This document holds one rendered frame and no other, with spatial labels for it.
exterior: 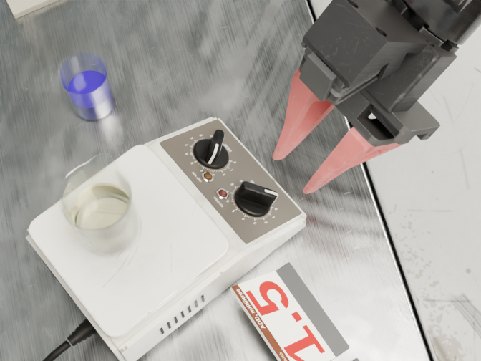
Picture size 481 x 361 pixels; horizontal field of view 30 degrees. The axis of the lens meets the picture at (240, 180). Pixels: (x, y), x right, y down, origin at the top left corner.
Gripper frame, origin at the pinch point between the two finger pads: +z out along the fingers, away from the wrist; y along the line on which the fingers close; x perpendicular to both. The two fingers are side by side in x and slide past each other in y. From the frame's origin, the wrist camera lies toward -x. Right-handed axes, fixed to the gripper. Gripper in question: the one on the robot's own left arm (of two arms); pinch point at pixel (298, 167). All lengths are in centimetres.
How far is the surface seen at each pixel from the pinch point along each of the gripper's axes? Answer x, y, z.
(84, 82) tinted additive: 3.9, -21.9, 11.9
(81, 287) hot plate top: -8.4, -4.3, 16.6
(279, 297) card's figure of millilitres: 5.3, 4.7, 11.8
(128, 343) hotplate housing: -6.5, 0.9, 17.8
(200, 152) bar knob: 3.6, -8.5, 7.5
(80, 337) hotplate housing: -5.9, -2.7, 21.9
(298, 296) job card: 7.2, 5.4, 11.3
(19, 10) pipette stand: 5.4, -33.5, 13.2
